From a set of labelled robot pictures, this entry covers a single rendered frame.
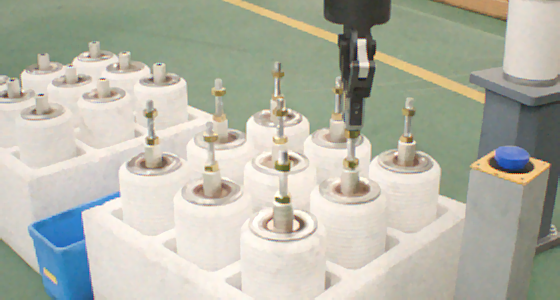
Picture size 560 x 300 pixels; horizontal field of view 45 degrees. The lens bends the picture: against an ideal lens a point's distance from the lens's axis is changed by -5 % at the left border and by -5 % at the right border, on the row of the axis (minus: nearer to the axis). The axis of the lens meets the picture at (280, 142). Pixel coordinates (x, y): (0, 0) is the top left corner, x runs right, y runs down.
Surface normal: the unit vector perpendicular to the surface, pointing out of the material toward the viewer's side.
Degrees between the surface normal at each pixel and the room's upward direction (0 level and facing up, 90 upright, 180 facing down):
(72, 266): 92
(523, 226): 90
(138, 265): 90
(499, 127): 90
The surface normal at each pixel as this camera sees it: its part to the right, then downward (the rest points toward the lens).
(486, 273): -0.69, 0.28
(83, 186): 0.69, 0.28
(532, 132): -0.26, 0.37
